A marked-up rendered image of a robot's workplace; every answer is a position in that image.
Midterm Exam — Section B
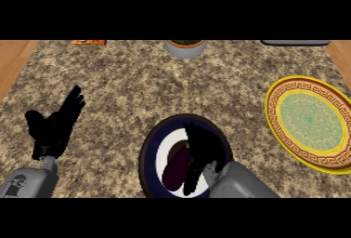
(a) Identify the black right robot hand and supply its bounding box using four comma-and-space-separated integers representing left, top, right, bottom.
183, 122, 228, 197

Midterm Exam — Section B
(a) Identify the dark grey flat appliance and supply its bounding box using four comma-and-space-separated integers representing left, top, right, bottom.
260, 40, 332, 46

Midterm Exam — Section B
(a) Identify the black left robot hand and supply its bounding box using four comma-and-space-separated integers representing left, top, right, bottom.
24, 85, 88, 161

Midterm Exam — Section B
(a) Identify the grey plant pot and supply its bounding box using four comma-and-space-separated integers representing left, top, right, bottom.
164, 40, 208, 60

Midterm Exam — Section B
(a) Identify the navy and white plate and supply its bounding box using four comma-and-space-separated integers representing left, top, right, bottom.
139, 113, 235, 199

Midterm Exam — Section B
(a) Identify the orange flat package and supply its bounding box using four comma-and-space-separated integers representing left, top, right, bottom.
70, 40, 108, 46

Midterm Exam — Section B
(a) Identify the dark purple eggplant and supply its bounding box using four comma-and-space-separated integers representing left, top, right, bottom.
161, 140, 195, 192

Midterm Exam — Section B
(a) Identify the yellow patterned green plate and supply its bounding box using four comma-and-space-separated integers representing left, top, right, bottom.
265, 75, 351, 175

